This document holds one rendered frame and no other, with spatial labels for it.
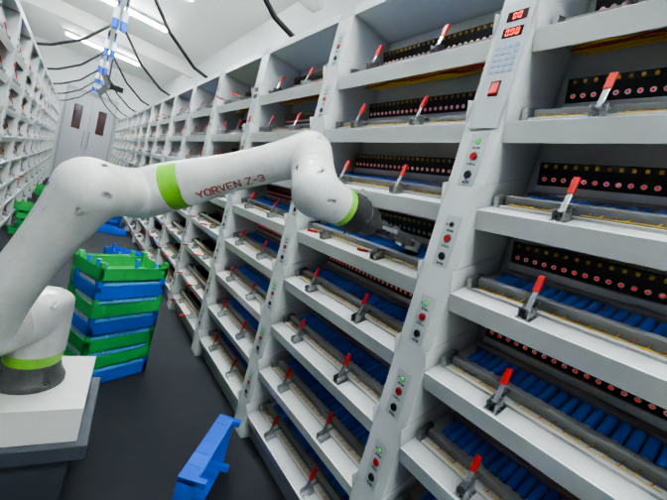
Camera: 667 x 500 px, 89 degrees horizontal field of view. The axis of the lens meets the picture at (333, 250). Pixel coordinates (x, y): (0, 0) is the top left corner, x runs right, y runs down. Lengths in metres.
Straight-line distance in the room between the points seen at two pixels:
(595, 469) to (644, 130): 0.57
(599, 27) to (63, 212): 1.05
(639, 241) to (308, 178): 0.58
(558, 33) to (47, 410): 1.41
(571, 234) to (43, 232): 0.97
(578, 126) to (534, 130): 0.08
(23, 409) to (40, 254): 0.42
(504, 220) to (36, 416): 1.15
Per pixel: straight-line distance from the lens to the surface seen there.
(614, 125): 0.79
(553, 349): 0.75
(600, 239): 0.74
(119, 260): 1.91
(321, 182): 0.70
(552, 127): 0.83
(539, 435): 0.81
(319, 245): 1.20
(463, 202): 0.85
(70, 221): 0.81
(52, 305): 1.09
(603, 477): 0.79
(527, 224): 0.78
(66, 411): 1.12
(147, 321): 1.87
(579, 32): 0.92
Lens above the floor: 1.00
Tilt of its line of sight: 6 degrees down
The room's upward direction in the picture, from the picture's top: 16 degrees clockwise
